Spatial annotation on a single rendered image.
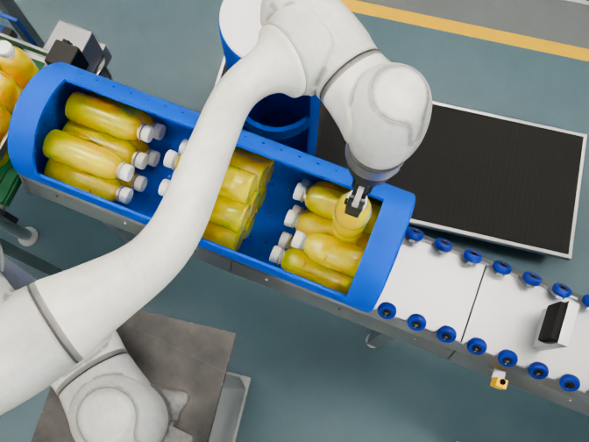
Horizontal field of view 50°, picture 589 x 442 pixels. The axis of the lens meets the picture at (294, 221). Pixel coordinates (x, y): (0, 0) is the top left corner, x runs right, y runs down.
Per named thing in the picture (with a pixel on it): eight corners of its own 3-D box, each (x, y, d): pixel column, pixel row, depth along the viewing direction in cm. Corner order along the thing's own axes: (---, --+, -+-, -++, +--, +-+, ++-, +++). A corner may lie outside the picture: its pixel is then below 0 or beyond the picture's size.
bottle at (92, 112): (71, 87, 145) (145, 115, 143) (84, 94, 152) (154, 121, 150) (60, 116, 145) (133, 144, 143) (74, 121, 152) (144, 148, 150)
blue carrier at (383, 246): (363, 323, 150) (381, 301, 123) (37, 192, 158) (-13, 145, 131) (401, 217, 158) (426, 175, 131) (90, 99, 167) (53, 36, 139)
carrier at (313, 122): (234, 125, 250) (258, 189, 243) (203, -10, 166) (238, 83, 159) (301, 103, 253) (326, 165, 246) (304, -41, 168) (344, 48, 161)
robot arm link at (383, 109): (433, 147, 88) (376, 78, 91) (463, 97, 73) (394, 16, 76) (372, 189, 86) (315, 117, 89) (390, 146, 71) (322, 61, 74)
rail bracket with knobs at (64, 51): (77, 93, 172) (63, 75, 162) (53, 84, 172) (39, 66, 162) (93, 63, 174) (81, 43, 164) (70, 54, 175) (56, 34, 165)
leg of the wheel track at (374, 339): (377, 350, 242) (405, 337, 182) (363, 345, 243) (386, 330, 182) (382, 336, 244) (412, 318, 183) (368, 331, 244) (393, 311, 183)
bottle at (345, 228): (368, 218, 136) (380, 192, 118) (357, 247, 134) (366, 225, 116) (337, 206, 136) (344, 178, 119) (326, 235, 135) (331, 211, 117)
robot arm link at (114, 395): (117, 478, 128) (88, 486, 108) (73, 402, 133) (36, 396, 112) (185, 429, 132) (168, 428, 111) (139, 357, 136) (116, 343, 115)
